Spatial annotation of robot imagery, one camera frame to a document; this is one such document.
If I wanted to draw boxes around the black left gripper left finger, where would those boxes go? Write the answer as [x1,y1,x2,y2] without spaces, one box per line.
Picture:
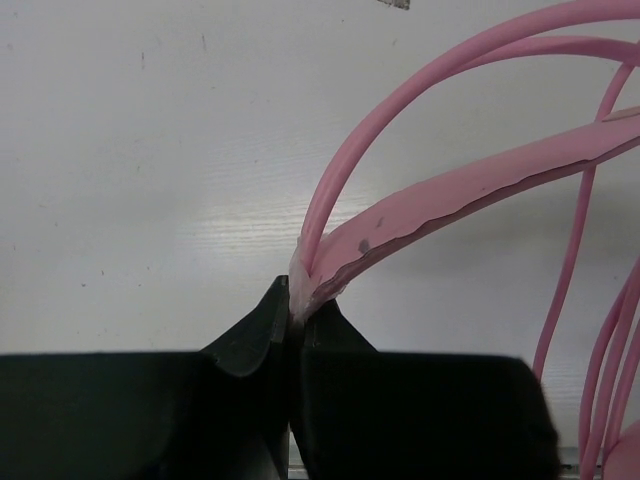
[1,276,289,479]

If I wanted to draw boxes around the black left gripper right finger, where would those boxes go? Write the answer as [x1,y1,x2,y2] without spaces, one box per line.
[292,302,558,479]

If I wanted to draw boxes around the pink headphones with cable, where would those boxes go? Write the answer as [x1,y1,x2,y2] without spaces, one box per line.
[289,1,639,479]

